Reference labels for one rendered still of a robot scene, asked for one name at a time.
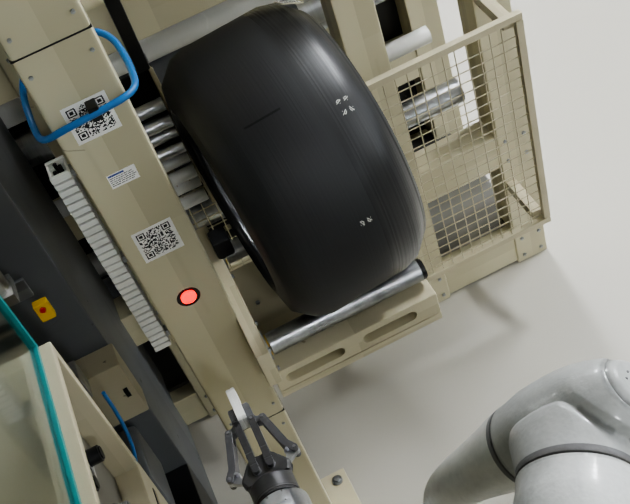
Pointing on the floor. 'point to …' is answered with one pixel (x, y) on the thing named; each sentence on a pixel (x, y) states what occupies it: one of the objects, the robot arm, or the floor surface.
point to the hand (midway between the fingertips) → (238, 408)
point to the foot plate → (340, 488)
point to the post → (141, 210)
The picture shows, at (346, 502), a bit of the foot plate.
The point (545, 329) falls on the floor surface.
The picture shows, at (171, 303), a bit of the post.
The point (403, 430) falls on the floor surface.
